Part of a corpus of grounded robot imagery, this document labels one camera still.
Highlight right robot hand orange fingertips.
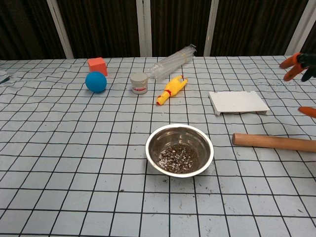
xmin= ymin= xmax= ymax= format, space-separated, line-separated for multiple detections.
xmin=279 ymin=52 xmax=316 ymax=116

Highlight wooden rolling pin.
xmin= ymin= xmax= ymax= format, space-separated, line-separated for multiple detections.
xmin=232 ymin=133 xmax=316 ymax=153

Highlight stainless steel bowl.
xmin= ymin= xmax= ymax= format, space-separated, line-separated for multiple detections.
xmin=145 ymin=123 xmax=214 ymax=178

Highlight white plastic board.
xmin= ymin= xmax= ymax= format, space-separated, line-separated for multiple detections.
xmin=208 ymin=90 xmax=271 ymax=117

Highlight bundle of clear plastic tubes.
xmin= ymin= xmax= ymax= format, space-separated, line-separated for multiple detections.
xmin=148 ymin=44 xmax=198 ymax=81

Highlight yellow rubber chicken toy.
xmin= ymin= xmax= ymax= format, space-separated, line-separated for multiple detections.
xmin=156 ymin=75 xmax=189 ymax=106

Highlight small grey-lidded white jar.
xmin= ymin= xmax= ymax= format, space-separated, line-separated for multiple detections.
xmin=130 ymin=73 xmax=150 ymax=95

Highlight orange cube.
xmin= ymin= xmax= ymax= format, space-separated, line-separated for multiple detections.
xmin=87 ymin=57 xmax=109 ymax=77

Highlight blue ball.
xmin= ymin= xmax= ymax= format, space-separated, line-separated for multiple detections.
xmin=85 ymin=71 xmax=108 ymax=93

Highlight grid-patterned tablecloth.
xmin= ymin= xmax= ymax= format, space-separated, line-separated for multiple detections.
xmin=0 ymin=55 xmax=316 ymax=237

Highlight white frame post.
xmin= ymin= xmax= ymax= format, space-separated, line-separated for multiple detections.
xmin=136 ymin=0 xmax=153 ymax=58
xmin=283 ymin=0 xmax=316 ymax=56
xmin=46 ymin=0 xmax=74 ymax=59
xmin=203 ymin=0 xmax=220 ymax=57

